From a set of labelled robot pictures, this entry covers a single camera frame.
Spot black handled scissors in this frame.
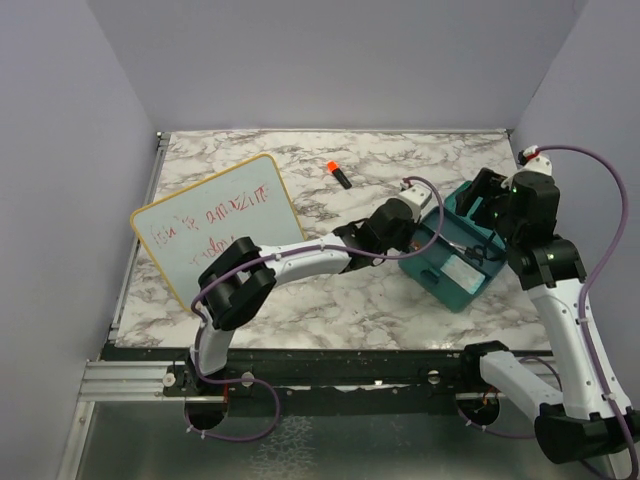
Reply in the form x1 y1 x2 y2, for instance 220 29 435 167
449 242 493 265

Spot teal medicine box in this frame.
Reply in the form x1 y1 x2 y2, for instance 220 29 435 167
398 180 511 315

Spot blue divided tray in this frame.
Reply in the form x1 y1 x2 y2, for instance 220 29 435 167
412 219 494 296

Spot white dressing packet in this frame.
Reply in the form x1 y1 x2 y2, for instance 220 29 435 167
441 255 485 295

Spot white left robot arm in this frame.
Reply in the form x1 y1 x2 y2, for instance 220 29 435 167
186 189 432 395

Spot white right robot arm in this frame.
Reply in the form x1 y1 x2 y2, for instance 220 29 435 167
455 168 639 464

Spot orange black highlighter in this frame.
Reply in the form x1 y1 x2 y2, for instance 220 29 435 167
327 161 352 190

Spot yellow framed whiteboard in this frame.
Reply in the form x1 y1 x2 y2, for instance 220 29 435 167
130 154 305 309

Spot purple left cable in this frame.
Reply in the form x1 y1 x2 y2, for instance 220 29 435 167
190 175 446 389

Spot purple cable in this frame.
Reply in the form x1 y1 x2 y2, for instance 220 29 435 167
190 175 446 389
457 144 640 480

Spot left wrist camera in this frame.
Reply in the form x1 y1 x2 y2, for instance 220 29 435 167
399 181 432 210

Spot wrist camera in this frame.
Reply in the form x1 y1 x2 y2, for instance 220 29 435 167
399 181 432 210
517 145 552 176

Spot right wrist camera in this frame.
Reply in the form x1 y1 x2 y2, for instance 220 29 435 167
517 145 552 176

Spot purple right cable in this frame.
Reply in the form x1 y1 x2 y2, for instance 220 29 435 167
457 144 640 480

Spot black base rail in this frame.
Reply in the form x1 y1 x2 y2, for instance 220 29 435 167
162 347 551 416

